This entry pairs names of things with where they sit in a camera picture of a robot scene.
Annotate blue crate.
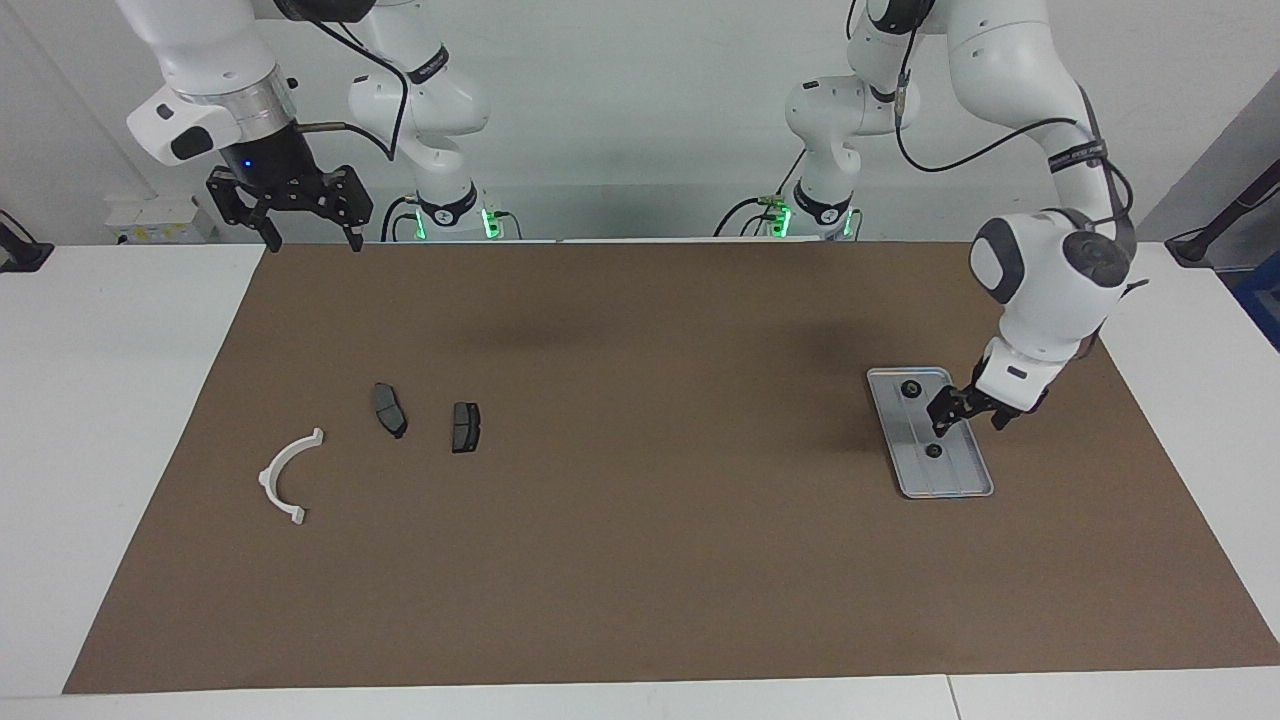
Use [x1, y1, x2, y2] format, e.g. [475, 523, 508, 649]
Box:
[1232, 262, 1280, 351]

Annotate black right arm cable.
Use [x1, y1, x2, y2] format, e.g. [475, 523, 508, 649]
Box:
[290, 8, 414, 163]

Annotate brown table mat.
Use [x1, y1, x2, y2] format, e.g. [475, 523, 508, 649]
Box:
[62, 240, 1280, 695]

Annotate white half ring bracket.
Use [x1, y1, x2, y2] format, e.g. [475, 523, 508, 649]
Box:
[258, 428, 326, 526]

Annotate silver metal tray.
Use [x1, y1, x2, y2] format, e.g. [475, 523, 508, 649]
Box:
[866, 367, 995, 500]

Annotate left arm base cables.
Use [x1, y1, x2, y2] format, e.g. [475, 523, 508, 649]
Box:
[713, 150, 809, 239]

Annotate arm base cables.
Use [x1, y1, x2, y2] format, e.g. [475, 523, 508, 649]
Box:
[380, 194, 523, 242]
[713, 150, 809, 239]

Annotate black stand pole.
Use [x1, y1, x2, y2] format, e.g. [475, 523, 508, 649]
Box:
[1164, 158, 1280, 269]

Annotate elongated grey brake pad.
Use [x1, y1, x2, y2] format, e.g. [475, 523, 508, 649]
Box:
[371, 383, 409, 441]

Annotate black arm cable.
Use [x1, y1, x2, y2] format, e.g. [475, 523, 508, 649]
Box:
[893, 20, 1138, 243]
[290, 8, 414, 163]

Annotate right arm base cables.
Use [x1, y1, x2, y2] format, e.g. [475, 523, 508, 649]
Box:
[380, 194, 523, 242]

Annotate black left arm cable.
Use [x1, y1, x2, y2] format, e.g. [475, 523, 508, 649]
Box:
[893, 20, 1138, 243]

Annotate white wall socket box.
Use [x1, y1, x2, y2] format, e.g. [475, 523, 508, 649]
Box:
[105, 195, 218, 245]

